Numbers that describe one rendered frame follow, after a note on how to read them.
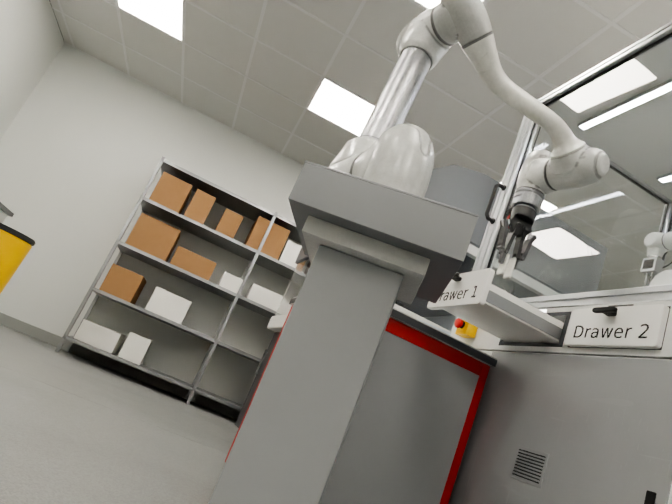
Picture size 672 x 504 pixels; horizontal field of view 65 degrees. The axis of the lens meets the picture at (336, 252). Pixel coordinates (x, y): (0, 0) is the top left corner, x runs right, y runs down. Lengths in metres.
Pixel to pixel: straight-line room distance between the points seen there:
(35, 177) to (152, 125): 1.25
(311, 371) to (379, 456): 0.63
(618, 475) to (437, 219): 0.73
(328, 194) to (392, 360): 0.71
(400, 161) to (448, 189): 1.41
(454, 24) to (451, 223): 0.81
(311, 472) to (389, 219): 0.52
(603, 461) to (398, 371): 0.59
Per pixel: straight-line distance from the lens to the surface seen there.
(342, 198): 1.11
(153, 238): 5.29
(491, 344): 1.95
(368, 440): 1.66
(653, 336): 1.48
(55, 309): 5.74
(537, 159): 1.82
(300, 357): 1.12
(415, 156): 1.31
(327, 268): 1.15
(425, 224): 1.10
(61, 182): 5.97
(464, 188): 2.74
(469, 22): 1.74
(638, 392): 1.48
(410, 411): 1.71
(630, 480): 1.43
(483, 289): 1.53
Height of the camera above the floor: 0.39
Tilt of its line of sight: 16 degrees up
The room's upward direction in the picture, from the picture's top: 23 degrees clockwise
